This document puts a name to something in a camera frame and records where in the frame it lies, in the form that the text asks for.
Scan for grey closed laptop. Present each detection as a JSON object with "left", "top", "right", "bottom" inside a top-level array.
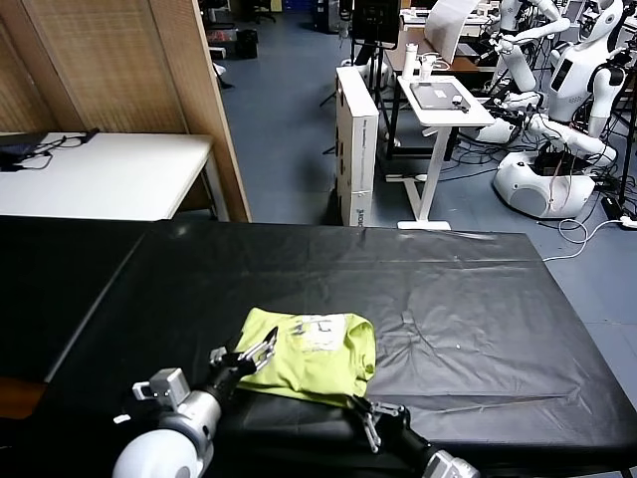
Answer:
[{"left": 408, "top": 82, "right": 472, "bottom": 112}]

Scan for white floor cable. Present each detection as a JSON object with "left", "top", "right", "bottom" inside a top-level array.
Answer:
[{"left": 541, "top": 216, "right": 628, "bottom": 263}]

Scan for white curved panel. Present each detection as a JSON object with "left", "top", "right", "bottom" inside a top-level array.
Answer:
[{"left": 423, "top": 0, "right": 482, "bottom": 66}]

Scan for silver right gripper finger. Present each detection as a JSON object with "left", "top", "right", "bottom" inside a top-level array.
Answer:
[
  {"left": 347, "top": 395, "right": 384, "bottom": 454},
  {"left": 370, "top": 400, "right": 407, "bottom": 419}
]

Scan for yellow-green t-shirt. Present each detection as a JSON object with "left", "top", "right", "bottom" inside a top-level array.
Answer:
[{"left": 234, "top": 307, "right": 377, "bottom": 409}]

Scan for black monitor on stand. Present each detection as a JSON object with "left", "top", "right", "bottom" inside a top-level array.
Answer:
[{"left": 350, "top": 0, "right": 402, "bottom": 51}]

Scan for wooden partition screen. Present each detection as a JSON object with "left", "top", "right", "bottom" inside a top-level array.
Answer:
[{"left": 0, "top": 0, "right": 252, "bottom": 224}]

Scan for black plastic table cover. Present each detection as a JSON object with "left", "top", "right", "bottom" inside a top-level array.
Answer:
[{"left": 47, "top": 221, "right": 637, "bottom": 478}]

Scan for white water bottle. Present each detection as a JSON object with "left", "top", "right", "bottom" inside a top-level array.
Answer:
[{"left": 401, "top": 43, "right": 418, "bottom": 82}]

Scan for tall white cardboard box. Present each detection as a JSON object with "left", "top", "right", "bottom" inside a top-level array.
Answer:
[{"left": 333, "top": 66, "right": 380, "bottom": 228}]

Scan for brown desk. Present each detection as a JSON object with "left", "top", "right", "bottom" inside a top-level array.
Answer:
[{"left": 385, "top": 42, "right": 499, "bottom": 76}]

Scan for black flat device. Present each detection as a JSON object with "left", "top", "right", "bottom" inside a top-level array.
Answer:
[{"left": 0, "top": 143, "right": 31, "bottom": 173}]

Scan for black cables on white table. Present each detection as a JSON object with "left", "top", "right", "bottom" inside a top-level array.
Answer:
[{"left": 19, "top": 129, "right": 101, "bottom": 173}]

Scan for black trash bin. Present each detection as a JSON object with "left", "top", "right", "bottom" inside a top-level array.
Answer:
[{"left": 234, "top": 28, "right": 259, "bottom": 60}]

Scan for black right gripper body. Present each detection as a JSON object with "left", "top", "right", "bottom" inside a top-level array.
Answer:
[{"left": 380, "top": 415, "right": 434, "bottom": 464}]

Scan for white rectangular table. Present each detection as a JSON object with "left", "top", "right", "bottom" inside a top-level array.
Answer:
[{"left": 0, "top": 131, "right": 230, "bottom": 223}]

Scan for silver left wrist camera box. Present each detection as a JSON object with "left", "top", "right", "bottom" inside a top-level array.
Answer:
[{"left": 131, "top": 367, "right": 191, "bottom": 402}]

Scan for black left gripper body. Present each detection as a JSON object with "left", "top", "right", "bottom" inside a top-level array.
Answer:
[{"left": 206, "top": 360, "right": 250, "bottom": 405}]

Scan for black power strip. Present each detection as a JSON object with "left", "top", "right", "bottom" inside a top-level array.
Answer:
[{"left": 601, "top": 196, "right": 637, "bottom": 228}]

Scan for white humanoid robot with base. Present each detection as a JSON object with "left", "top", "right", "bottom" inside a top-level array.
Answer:
[{"left": 475, "top": 0, "right": 628, "bottom": 220}]

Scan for white standing desk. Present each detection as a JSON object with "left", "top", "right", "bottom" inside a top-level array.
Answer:
[{"left": 385, "top": 74, "right": 497, "bottom": 231}]

